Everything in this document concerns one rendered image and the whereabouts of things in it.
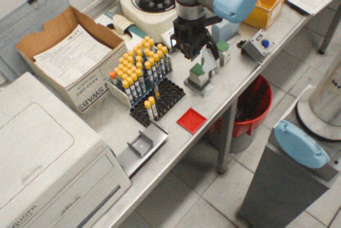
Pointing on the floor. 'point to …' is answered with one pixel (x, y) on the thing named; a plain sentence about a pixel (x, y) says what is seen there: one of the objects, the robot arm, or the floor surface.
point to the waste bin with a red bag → (248, 127)
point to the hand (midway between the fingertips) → (198, 61)
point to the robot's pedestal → (281, 190)
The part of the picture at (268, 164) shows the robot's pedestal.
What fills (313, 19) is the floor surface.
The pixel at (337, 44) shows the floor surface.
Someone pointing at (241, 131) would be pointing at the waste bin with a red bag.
